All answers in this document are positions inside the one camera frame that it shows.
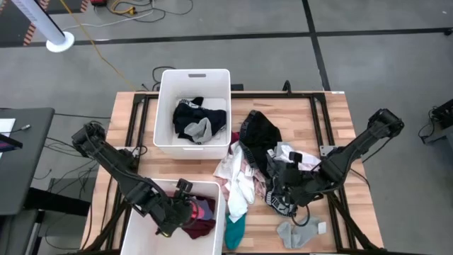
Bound plain white garment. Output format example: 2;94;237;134
274;141;322;171

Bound bright red garment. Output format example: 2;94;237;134
190;203;206;222

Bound white terry cloth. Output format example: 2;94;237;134
226;169;256;223

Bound teal garment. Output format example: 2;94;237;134
224;212;247;251

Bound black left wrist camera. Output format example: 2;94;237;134
175;178;195;196

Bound white black tower pole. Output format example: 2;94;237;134
10;0;76;53

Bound grey socks with tag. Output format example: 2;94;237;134
275;215;327;249

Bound white perforated plastic bin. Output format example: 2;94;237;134
120;178;227;255
152;68;232;161

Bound periwinkle blue garment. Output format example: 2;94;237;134
200;200;215;220

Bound navy Puma underwear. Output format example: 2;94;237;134
172;98;228;145

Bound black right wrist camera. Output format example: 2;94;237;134
287;150;304;165

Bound black side desk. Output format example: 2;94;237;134
0;107;56;217

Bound yellow floor cable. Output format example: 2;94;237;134
58;0;138;92

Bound black white Puma underwear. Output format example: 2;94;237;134
263;189;299;218

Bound black mat hazard stripes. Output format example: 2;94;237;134
0;0;50;47

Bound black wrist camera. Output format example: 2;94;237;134
287;150;304;165
175;178;195;196

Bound white floor cable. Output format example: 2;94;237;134
62;8;156;32

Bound white paper sheet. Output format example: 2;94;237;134
0;118;17;135

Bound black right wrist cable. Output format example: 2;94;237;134
290;203;311;227

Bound black floor cable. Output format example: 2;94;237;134
115;0;195;24

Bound black garment with waistband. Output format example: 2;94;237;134
239;109;284;178

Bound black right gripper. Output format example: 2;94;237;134
272;166;312;208

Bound maroon garment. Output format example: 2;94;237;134
182;196;217;240

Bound black floor equipment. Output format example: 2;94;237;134
416;98;453;145

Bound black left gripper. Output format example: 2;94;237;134
154;200;195;237

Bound laptop computer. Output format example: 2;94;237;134
0;133;23;152

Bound light grey garment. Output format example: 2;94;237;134
183;116;213;145

